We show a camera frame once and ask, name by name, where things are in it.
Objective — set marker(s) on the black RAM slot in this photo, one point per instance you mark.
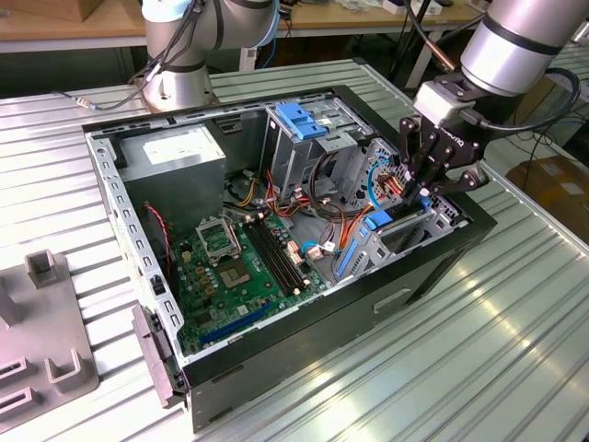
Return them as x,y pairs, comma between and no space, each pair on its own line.
283,258
272,262

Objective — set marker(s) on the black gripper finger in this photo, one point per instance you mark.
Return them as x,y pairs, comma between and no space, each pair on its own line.
407,143
471,180

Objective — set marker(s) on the black PC case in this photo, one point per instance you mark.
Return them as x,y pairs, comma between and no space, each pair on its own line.
322,331

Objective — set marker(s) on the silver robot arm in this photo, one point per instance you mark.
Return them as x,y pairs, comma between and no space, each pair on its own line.
511,50

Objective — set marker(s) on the blue expansion slot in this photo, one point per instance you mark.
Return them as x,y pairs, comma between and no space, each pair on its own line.
234,324

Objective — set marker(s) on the black stand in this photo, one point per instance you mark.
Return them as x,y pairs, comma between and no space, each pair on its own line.
404,69

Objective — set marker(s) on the metal slat side table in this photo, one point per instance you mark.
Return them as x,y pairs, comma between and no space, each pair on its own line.
570,55

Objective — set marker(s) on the thin metal locking lever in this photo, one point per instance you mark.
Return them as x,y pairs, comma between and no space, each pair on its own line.
235,239

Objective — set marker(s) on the hard disk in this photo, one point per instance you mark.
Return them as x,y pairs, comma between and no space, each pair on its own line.
377,220

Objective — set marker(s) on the grey metal drive cage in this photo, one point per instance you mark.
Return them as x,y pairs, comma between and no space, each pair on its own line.
294,161

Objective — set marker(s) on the grey parts rack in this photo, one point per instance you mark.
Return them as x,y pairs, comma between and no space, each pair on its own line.
46,322

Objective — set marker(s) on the grey power supply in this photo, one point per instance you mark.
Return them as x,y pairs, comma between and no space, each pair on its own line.
175,184

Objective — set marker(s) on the small white box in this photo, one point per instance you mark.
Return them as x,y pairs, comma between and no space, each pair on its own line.
396,5

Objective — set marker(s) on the black case fan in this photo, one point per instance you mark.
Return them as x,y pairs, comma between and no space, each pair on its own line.
158,262

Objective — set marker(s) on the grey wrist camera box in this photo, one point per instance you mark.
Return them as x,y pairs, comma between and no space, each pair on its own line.
437,103

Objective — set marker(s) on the green motherboard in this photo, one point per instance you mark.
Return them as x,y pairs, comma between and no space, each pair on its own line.
250,297

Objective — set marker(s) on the grey plastic holder block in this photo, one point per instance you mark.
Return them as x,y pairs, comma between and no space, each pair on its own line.
154,354

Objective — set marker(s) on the brown square base plate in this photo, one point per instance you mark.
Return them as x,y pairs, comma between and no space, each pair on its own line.
209,99

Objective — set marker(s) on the large brown cardboard box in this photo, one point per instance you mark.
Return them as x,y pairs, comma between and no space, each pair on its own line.
557,184

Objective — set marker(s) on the grey metal disk bay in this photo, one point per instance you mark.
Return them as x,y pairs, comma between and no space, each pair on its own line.
407,232

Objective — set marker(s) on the blue plastic bay bracket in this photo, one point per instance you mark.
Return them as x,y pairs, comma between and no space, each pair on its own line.
299,122

